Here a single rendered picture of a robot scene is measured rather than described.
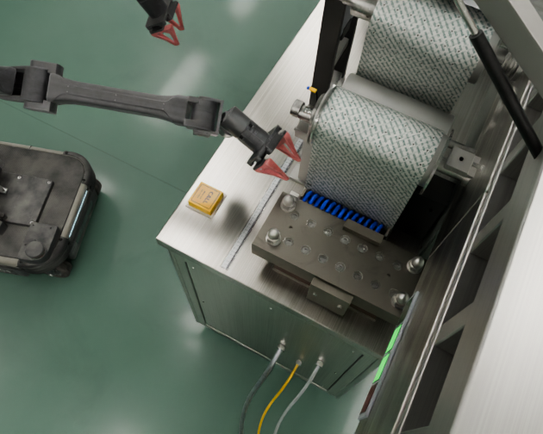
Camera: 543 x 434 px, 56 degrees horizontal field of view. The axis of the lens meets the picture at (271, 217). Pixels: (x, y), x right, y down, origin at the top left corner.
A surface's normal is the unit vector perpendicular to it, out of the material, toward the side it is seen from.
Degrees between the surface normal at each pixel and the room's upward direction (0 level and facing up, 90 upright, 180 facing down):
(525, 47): 90
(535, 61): 90
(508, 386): 0
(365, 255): 0
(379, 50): 92
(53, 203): 0
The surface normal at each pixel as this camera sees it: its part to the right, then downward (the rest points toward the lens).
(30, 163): 0.04, -0.44
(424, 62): -0.47, 0.80
